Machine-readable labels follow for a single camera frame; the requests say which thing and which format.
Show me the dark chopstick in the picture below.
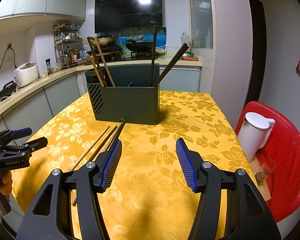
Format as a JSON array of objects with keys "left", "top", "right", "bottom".
[
  {"left": 151, "top": 25, "right": 158, "bottom": 87},
  {"left": 152, "top": 43, "right": 189, "bottom": 87},
  {"left": 76, "top": 121, "right": 125, "bottom": 193}
]

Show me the brown wooden chopstick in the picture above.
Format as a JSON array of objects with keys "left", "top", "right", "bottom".
[
  {"left": 90, "top": 56, "right": 104, "bottom": 87},
  {"left": 87, "top": 36, "right": 107, "bottom": 87},
  {"left": 94, "top": 37, "right": 116, "bottom": 87},
  {"left": 87, "top": 126, "right": 117, "bottom": 163}
]

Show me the light wooden chopstick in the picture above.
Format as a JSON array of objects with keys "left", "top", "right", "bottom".
[{"left": 70, "top": 125, "right": 110, "bottom": 171}]

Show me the person's left hand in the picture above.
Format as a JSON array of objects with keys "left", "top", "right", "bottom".
[{"left": 0, "top": 171, "right": 13, "bottom": 196}]

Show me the small black appliance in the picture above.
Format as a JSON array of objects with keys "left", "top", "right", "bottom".
[{"left": 0, "top": 81, "right": 17, "bottom": 101}]

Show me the wooden cutting board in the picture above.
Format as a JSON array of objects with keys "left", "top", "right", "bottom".
[{"left": 250, "top": 155, "right": 271, "bottom": 201}]

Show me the drinking glass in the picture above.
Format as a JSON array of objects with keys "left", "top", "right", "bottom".
[{"left": 255, "top": 159, "right": 276, "bottom": 186}]

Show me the white rice cooker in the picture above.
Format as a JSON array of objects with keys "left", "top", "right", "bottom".
[{"left": 13, "top": 62, "right": 39, "bottom": 87}]

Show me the red plastic chair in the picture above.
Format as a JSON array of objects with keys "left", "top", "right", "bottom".
[{"left": 235, "top": 101, "right": 300, "bottom": 223}]

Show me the white thermos jug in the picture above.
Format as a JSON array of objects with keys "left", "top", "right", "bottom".
[{"left": 237, "top": 112, "right": 275, "bottom": 162}]

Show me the yellow floral tablecloth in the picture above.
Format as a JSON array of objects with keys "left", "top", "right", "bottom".
[{"left": 12, "top": 91, "right": 253, "bottom": 239}]

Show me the metal spice rack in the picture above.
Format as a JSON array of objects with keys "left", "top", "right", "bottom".
[{"left": 53, "top": 23, "right": 83, "bottom": 68}]

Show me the dark green utensil holder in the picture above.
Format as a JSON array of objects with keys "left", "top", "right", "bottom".
[{"left": 85, "top": 63, "right": 160, "bottom": 125}]

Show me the black gas stove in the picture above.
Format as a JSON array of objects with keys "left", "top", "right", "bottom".
[{"left": 103, "top": 51, "right": 152, "bottom": 62}]

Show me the brass coloured pan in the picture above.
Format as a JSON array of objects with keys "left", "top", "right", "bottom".
[{"left": 96, "top": 34, "right": 116, "bottom": 46}]

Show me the black wok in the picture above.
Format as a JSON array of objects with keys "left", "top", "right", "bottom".
[{"left": 126, "top": 39, "right": 153, "bottom": 53}]

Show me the orange cloth on counter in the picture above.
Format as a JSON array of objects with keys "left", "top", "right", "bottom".
[{"left": 181, "top": 56, "right": 198, "bottom": 62}]

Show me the black range hood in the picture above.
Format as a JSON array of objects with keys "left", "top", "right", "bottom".
[{"left": 94, "top": 0, "right": 163, "bottom": 34}]

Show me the white plastic bottle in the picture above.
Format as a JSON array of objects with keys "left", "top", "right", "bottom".
[{"left": 181, "top": 32, "right": 191, "bottom": 53}]

